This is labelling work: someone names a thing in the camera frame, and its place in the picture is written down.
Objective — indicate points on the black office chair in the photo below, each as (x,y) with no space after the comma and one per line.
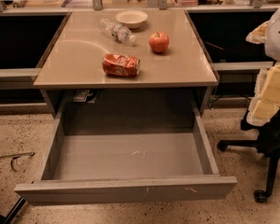
(267,143)

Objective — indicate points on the grey cabinet with beige top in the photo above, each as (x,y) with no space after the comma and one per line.
(166,54)

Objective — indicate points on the clear plastic water bottle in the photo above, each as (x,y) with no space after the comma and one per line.
(117,31)

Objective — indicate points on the open grey top drawer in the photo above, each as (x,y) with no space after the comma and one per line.
(101,153)

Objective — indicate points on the red apple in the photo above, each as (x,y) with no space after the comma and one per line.
(159,42)

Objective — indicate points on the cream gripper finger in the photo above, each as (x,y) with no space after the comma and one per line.
(257,36)
(266,102)

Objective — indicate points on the white bowl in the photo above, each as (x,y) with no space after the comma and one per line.
(133,19)

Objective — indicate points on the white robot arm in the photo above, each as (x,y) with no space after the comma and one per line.
(272,37)

